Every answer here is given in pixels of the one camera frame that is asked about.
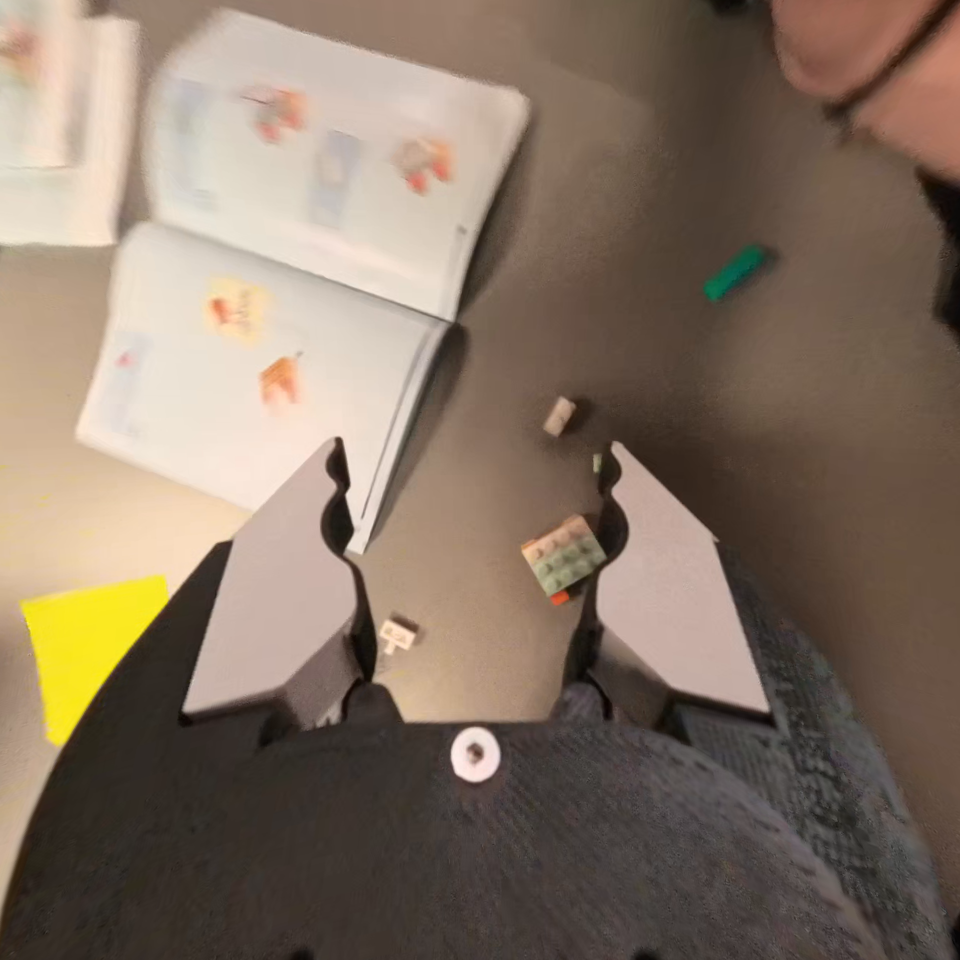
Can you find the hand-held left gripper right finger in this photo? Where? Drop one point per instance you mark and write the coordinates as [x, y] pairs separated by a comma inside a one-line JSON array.
[[667, 600]]

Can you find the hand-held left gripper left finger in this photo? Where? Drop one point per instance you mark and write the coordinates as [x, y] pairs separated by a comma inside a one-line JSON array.
[[277, 585]]

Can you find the person's right hand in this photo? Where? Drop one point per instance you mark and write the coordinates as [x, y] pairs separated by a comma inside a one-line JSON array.
[[885, 82]]

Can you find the open lego instruction booklet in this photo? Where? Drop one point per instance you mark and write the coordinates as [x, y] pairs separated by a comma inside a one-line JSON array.
[[315, 247]]

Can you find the green lego brick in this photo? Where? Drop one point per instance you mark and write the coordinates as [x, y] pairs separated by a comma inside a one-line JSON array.
[[736, 272]]

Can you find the white lego piece with clip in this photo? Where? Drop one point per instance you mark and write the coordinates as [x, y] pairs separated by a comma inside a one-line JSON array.
[[397, 634]]

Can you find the yellow paper sheet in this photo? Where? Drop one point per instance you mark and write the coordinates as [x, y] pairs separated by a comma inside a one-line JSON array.
[[90, 645]]

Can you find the green and tan lego assembly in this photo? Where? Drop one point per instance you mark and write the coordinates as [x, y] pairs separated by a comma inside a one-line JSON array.
[[566, 559]]

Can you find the white paper booklet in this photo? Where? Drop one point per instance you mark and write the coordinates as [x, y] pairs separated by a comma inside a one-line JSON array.
[[52, 150]]

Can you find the small white lego piece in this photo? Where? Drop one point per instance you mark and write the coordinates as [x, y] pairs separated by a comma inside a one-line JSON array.
[[559, 416]]

